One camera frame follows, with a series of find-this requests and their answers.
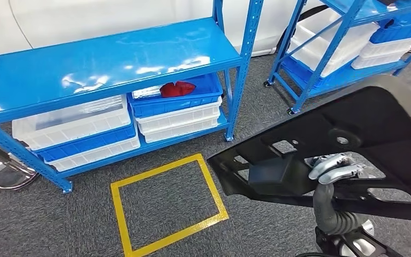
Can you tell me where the red cloth item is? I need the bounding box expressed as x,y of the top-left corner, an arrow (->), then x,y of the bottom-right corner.
159,80 -> 196,99

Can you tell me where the white car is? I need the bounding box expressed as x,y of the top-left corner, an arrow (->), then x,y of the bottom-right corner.
0,0 -> 329,57

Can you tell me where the blue metal shelf rack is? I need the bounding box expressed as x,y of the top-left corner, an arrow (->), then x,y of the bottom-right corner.
0,0 -> 265,194
264,0 -> 411,116

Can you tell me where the dark pole chrome base stand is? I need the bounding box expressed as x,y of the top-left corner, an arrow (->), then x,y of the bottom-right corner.
0,134 -> 40,191

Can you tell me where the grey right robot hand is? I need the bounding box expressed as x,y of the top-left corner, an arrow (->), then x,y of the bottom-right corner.
304,152 -> 369,218

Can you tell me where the white ribbed plastic piece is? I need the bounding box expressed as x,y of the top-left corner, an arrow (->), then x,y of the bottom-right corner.
132,85 -> 164,100

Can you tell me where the black plastic plate bracket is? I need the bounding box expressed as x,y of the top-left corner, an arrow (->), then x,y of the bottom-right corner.
207,74 -> 411,224

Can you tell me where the large white plastic bin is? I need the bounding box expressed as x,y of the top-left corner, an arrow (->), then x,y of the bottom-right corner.
290,7 -> 380,78

